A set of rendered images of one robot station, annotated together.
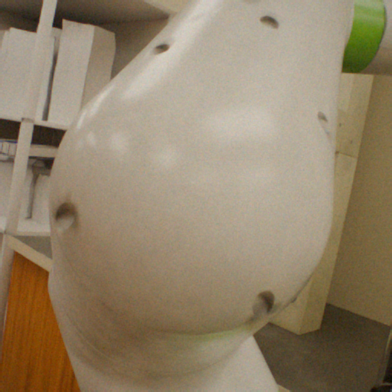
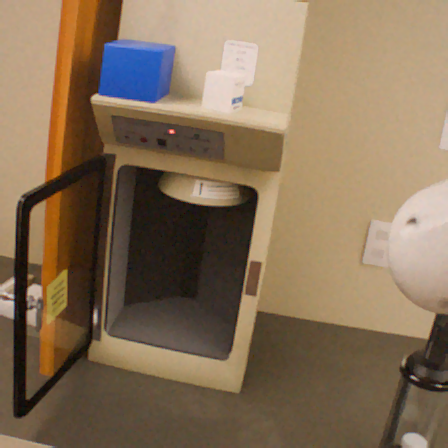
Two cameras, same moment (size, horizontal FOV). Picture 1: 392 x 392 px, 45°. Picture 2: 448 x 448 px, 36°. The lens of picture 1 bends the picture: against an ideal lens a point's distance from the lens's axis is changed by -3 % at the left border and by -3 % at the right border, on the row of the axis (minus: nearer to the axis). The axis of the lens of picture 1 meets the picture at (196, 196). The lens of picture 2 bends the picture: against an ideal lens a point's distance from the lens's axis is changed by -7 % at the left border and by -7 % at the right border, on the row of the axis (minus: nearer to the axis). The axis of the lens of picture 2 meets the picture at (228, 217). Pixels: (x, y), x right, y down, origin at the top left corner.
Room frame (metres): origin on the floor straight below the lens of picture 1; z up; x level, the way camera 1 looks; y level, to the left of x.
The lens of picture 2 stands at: (0.26, 0.47, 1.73)
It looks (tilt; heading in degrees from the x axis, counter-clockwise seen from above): 19 degrees down; 322
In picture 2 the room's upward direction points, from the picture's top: 9 degrees clockwise
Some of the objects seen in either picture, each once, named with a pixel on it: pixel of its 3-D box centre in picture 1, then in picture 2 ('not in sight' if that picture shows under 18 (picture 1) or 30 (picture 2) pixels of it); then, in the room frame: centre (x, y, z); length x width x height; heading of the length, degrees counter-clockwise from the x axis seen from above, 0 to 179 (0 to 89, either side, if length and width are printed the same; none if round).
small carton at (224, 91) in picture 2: not in sight; (224, 90); (1.20, -0.20, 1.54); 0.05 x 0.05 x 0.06; 33
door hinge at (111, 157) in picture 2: not in sight; (99, 253); (1.37, -0.09, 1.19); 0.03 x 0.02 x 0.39; 47
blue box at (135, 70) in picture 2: not in sight; (137, 69); (1.31, -0.09, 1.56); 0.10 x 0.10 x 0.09; 47
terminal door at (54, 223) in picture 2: not in sight; (59, 284); (1.27, 0.03, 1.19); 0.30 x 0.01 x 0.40; 130
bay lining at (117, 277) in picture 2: not in sight; (187, 243); (1.37, -0.29, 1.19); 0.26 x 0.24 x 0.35; 47
